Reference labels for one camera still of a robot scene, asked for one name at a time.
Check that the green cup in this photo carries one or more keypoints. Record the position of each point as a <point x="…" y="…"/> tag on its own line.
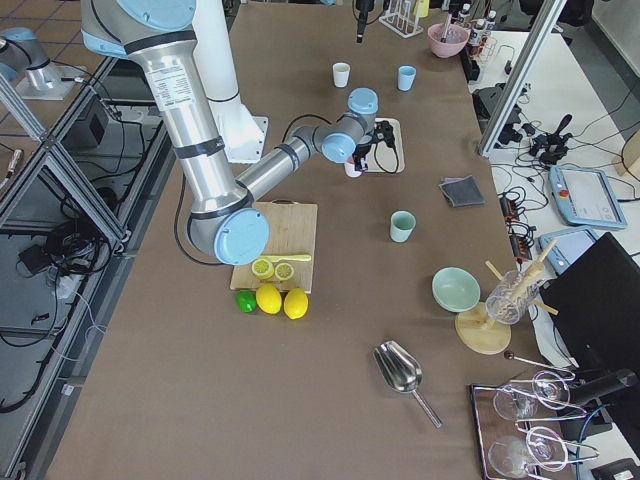
<point x="402" y="224"/>

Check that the blue teach pendant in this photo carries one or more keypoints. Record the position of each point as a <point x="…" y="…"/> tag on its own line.
<point x="584" y="197"/>
<point x="570" y="244"/>

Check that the white wire cup rack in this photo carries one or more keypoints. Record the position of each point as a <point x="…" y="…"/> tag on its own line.
<point x="398" y="16"/>

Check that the cream cup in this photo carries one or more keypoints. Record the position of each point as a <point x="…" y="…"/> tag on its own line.
<point x="341" y="74"/>

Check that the lemon half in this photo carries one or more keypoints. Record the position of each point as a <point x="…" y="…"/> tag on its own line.
<point x="262" y="269"/>
<point x="284" y="271"/>

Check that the blue cup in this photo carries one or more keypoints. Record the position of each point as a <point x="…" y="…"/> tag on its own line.
<point x="406" y="75"/>

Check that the metal muddler stick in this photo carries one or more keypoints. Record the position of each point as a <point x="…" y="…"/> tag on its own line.
<point x="445" y="28"/>

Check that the wire glass rack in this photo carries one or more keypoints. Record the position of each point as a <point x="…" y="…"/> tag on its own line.
<point x="518" y="427"/>

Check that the black monitor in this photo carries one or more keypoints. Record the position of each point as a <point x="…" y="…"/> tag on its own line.
<point x="597" y="299"/>

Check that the yellow plastic knife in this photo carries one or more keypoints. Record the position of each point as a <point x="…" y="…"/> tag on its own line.
<point x="284" y="258"/>

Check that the wooden cutting board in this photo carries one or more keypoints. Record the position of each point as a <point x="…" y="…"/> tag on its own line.
<point x="292" y="231"/>

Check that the green bowl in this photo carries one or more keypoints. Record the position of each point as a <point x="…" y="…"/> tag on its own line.
<point x="455" y="289"/>

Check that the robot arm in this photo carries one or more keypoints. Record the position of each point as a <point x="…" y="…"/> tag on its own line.
<point x="184" y="51"/>
<point x="22" y="53"/>

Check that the whole lemon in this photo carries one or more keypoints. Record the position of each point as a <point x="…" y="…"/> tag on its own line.
<point x="296" y="304"/>
<point x="269" y="299"/>

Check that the metal scoop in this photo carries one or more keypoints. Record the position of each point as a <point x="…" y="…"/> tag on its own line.
<point x="403" y="373"/>

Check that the pink bowl with ice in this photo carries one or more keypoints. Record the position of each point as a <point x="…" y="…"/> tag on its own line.
<point x="456" y="39"/>

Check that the yellow cup on rack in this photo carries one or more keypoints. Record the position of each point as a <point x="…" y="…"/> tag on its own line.
<point x="421" y="8"/>

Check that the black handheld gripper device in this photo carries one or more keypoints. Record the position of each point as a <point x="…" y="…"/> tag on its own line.
<point x="551" y="147"/>

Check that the aluminium frame post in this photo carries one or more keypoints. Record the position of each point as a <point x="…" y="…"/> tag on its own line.
<point x="542" y="26"/>

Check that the textured glass on tree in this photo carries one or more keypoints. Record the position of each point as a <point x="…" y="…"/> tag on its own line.
<point x="511" y="298"/>

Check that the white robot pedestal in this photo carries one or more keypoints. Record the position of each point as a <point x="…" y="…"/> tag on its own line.
<point x="243" y="133"/>

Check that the cream tray with rabbit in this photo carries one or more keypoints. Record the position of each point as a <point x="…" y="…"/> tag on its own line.
<point x="387" y="156"/>

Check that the pink cup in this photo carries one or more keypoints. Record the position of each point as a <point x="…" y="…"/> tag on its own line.
<point x="351" y="170"/>

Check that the green lime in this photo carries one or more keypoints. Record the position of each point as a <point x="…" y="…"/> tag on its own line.
<point x="246" y="301"/>

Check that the grey folded cloth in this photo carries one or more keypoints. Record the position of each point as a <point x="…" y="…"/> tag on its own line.
<point x="461" y="191"/>

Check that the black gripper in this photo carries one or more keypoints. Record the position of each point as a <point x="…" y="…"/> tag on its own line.
<point x="361" y="152"/>

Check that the wooden mug tree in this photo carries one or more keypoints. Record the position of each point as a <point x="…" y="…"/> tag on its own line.
<point x="486" y="328"/>

